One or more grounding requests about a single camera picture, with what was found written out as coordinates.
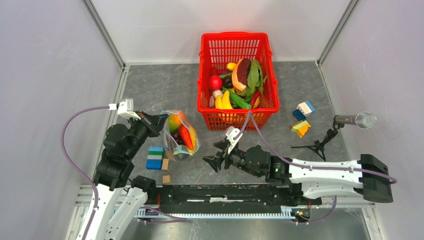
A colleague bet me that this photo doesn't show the green toy corn husk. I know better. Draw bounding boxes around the green toy corn husk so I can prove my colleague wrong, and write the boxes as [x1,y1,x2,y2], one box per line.
[245,59,268,97]

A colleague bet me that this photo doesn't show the yellow toy lemon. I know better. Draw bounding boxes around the yellow toy lemon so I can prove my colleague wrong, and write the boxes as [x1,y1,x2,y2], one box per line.
[226,62,237,72]

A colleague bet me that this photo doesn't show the red plastic basket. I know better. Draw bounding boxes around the red plastic basket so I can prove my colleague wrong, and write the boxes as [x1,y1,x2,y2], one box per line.
[197,31,280,131]

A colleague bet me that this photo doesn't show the orange toy fruit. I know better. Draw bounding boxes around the orange toy fruit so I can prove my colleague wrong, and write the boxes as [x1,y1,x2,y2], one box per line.
[167,112,185,134]

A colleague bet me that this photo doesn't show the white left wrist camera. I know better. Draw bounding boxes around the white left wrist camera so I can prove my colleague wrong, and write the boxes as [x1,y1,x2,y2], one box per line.
[108,98,141,121]

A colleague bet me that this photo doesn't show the wooden block beside stack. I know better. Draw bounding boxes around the wooden block beside stack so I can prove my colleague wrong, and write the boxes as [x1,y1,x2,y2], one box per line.
[161,158,170,171]

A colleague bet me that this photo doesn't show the single yellow toy banana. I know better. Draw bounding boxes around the single yellow toy banana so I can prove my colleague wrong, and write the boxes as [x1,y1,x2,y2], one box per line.
[188,126,198,156]

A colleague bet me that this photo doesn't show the red toy apple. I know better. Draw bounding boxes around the red toy apple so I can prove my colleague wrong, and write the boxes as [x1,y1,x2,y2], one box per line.
[207,75,223,91]

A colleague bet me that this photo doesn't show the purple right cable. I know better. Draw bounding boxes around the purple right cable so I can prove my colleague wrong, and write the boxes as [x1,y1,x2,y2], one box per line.
[235,111,398,226]

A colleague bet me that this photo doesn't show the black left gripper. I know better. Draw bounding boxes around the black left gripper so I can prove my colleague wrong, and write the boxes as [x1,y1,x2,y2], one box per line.
[125,108,169,159]

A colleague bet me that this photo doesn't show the dark blue toy block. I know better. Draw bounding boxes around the dark blue toy block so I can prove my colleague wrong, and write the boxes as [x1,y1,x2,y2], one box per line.
[292,109,307,121]

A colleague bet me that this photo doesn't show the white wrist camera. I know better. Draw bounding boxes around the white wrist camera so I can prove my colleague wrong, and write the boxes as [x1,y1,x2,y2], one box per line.
[108,98,141,121]
[225,126,243,154]

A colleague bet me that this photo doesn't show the yellow green toy block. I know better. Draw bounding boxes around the yellow green toy block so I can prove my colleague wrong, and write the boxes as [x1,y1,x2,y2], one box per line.
[290,120,311,139]

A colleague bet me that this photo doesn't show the green toy pepper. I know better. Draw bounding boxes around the green toy pepper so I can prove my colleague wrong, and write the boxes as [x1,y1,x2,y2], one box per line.
[229,88,252,109]

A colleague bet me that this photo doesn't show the blue green stacked blocks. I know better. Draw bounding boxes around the blue green stacked blocks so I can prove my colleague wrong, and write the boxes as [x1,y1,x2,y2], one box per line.
[145,146,164,170]

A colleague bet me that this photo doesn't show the small wooden cube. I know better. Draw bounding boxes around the small wooden cube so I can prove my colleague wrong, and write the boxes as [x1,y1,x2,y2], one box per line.
[162,175,172,185]

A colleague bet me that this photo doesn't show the red toy chili pepper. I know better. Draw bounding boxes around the red toy chili pepper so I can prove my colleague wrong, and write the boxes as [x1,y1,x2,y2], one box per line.
[177,125,193,149]

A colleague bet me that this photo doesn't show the yellow toy banana bunch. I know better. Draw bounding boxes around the yellow toy banana bunch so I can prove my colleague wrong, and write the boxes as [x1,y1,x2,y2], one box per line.
[214,90,233,110]

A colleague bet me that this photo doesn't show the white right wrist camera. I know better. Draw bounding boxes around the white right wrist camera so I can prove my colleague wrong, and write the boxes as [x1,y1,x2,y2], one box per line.
[225,126,243,154]

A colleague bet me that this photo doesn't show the silver microphone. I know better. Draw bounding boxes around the silver microphone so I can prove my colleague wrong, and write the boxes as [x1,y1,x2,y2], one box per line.
[291,112,377,162]

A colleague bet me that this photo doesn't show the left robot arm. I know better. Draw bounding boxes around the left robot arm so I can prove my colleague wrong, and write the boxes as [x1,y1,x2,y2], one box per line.
[76,111,168,240]

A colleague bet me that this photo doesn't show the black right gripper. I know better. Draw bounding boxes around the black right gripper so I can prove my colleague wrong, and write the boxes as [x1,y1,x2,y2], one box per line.
[202,139,261,179]

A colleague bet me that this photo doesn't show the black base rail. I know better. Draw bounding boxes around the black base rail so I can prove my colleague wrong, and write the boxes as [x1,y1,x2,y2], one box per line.
[130,172,322,218]

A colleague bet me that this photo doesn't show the clear zip top bag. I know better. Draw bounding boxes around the clear zip top bag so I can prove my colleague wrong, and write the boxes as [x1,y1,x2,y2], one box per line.
[161,109,201,162]

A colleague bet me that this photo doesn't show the white blue toy block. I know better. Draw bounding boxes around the white blue toy block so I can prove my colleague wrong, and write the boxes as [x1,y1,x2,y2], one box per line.
[296,100,316,117]

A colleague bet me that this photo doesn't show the yellow toy starfruit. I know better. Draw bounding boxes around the yellow toy starfruit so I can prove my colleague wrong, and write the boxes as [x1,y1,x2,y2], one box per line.
[252,96,261,109]

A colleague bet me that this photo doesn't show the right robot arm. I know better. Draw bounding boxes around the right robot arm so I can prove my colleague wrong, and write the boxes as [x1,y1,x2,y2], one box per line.
[202,140,394,204]

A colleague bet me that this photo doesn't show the white toy garlic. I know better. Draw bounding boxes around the white toy garlic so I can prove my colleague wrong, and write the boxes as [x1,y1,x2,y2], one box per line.
[212,89,223,99]

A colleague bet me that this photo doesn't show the purple toy grapes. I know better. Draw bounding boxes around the purple toy grapes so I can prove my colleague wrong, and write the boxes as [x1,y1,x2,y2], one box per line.
[171,131,185,145]

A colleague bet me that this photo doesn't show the dark round toy plum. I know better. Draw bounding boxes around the dark round toy plum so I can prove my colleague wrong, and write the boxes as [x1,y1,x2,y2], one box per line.
[222,76,233,89]

